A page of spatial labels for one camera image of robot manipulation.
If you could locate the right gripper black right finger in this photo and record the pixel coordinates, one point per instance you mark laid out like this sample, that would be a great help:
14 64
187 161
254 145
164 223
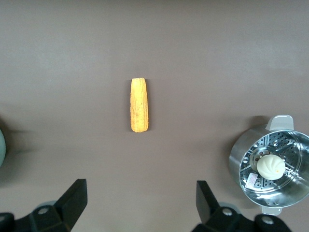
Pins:
210 212

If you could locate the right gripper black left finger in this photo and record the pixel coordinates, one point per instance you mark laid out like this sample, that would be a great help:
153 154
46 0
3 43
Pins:
72 200

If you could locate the yellow corn cob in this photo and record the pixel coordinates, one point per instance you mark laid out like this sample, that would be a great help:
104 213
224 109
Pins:
139 106

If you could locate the stainless steel steamer pot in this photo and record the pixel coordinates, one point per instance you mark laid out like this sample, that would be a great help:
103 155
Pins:
243 147

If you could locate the stainless steel cooking pot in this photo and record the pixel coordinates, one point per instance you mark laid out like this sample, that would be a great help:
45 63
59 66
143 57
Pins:
2 147

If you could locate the pink sticker label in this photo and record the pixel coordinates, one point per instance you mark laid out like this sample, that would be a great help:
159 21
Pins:
252 180

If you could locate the white steamed bun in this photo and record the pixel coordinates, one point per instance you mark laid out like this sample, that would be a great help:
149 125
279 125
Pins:
270 168

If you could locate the brown table cover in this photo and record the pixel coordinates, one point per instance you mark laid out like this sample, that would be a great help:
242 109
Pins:
72 72

